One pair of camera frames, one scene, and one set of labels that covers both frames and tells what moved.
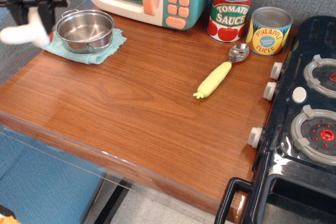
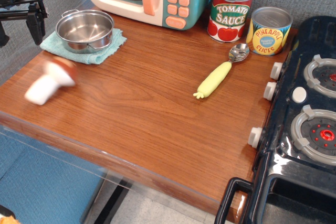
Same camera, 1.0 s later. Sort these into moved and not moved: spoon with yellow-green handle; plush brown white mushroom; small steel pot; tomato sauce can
Moved: plush brown white mushroom
Not moved: small steel pot; spoon with yellow-green handle; tomato sauce can
